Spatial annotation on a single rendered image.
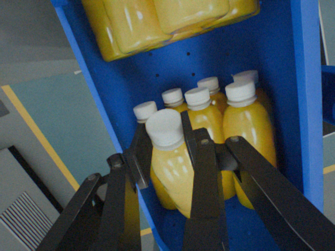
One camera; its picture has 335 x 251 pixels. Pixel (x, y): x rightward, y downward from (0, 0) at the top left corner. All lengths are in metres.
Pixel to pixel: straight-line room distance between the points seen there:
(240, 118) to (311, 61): 0.11
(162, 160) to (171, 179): 0.03
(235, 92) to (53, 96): 1.46
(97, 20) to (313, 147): 0.29
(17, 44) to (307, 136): 0.64
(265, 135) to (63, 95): 1.45
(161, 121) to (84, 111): 1.37
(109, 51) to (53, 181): 1.74
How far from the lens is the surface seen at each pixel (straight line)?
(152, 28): 0.23
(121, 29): 0.24
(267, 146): 0.30
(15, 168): 1.85
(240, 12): 0.26
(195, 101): 0.31
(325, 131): 1.72
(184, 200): 0.28
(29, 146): 1.89
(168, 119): 0.20
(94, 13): 0.31
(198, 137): 0.15
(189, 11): 0.19
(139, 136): 0.17
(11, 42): 0.64
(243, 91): 0.28
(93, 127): 1.58
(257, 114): 0.28
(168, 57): 0.42
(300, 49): 0.20
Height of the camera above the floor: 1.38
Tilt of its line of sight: 70 degrees down
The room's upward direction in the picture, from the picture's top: 180 degrees counter-clockwise
